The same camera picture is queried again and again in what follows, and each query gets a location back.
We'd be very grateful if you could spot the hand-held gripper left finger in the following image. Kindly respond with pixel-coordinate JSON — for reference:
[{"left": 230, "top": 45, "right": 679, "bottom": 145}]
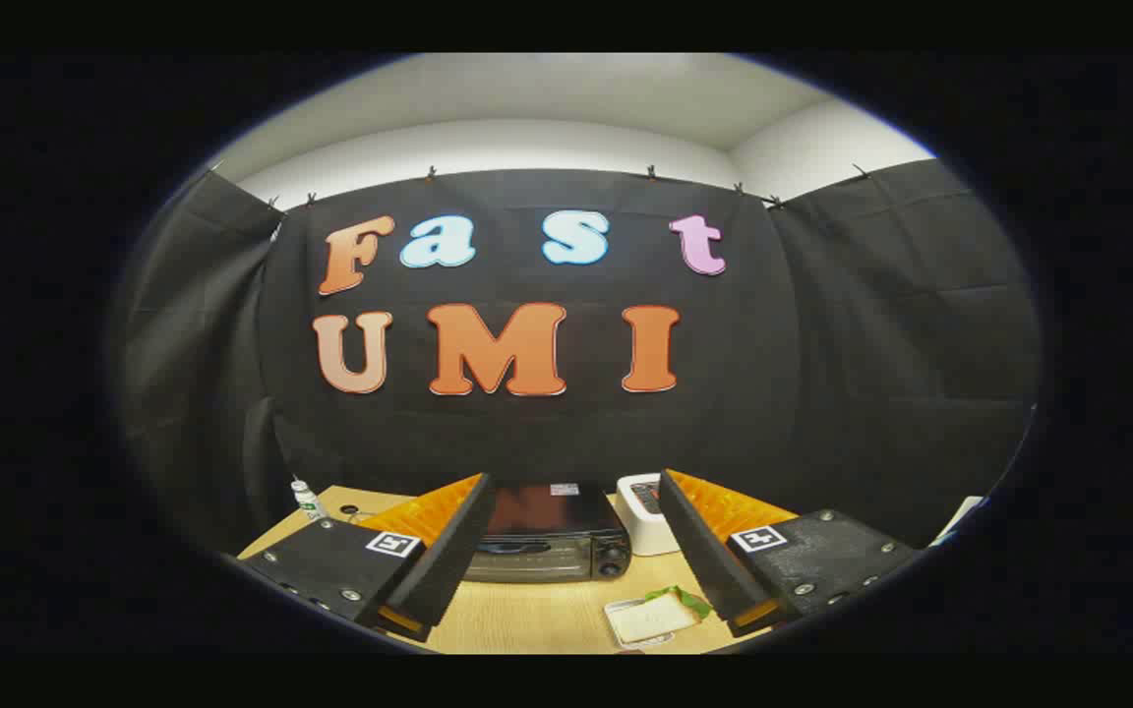
[{"left": 240, "top": 473, "right": 496, "bottom": 642}]

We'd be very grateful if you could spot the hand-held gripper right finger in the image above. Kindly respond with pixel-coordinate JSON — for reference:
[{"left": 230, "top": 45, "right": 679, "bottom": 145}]
[{"left": 658, "top": 468, "right": 922, "bottom": 638}]

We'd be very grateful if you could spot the lettuce sandwich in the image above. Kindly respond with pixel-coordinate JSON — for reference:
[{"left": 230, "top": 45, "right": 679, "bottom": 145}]
[{"left": 616, "top": 586, "right": 713, "bottom": 645}]

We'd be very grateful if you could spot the black toaster oven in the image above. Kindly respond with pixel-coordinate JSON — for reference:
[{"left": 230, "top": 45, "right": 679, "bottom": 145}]
[{"left": 463, "top": 482, "right": 633, "bottom": 584}]

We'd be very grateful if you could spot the white bread toaster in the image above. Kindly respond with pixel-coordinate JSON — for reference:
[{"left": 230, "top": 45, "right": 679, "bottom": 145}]
[{"left": 615, "top": 473, "right": 681, "bottom": 558}]

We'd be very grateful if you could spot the white plastic tray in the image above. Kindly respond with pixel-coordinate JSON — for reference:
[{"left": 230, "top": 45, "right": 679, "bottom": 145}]
[{"left": 604, "top": 596, "right": 705, "bottom": 652}]

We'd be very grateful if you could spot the black backdrop cloth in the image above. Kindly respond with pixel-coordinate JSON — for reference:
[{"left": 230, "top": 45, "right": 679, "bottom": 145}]
[{"left": 114, "top": 159, "right": 1040, "bottom": 561}]

